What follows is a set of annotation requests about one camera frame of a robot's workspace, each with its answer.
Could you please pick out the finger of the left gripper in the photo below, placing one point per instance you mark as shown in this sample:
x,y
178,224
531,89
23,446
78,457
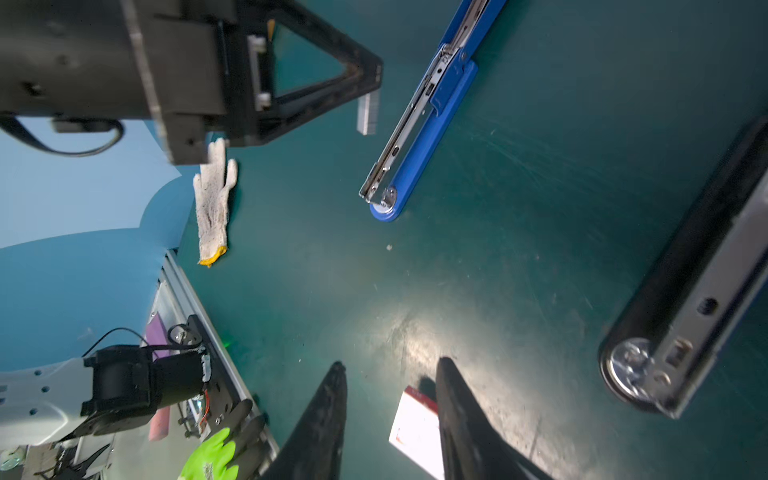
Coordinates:
x,y
286,66

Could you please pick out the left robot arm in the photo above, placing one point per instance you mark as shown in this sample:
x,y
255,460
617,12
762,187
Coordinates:
x,y
115,389

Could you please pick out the white cotton glove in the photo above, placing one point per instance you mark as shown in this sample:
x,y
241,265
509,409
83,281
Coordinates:
x,y
212,186

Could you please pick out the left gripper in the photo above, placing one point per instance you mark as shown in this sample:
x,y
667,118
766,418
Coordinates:
x,y
91,66

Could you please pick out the silver staple strip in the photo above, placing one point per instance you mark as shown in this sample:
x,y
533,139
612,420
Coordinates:
x,y
367,113

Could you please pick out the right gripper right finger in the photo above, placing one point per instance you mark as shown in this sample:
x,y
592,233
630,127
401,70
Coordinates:
x,y
471,447

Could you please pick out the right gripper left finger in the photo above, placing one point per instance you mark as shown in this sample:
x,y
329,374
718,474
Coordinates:
x,y
315,447

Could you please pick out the green black work glove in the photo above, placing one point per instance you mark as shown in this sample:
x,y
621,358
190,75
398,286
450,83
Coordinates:
x,y
235,452

